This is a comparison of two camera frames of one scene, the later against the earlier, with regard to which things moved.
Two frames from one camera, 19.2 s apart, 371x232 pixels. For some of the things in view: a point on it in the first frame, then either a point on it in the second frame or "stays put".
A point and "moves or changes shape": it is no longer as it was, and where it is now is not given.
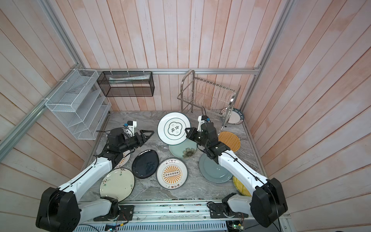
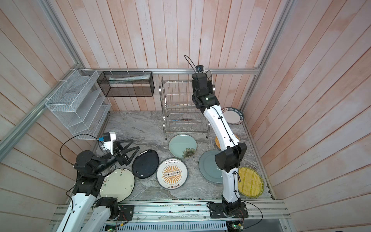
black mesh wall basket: (126, 84) stays put
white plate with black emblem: (171, 128) → (212, 82)
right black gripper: (192, 136) → (210, 90)
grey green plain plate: (211, 170) stays put
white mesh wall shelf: (80, 103) stays put
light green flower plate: (185, 150) stays put
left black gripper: (141, 142) → (124, 159)
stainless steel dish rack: (197, 93) moves or changes shape
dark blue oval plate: (145, 164) stays put
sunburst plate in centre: (172, 173) stays put
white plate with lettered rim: (236, 117) stays put
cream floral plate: (118, 183) stays put
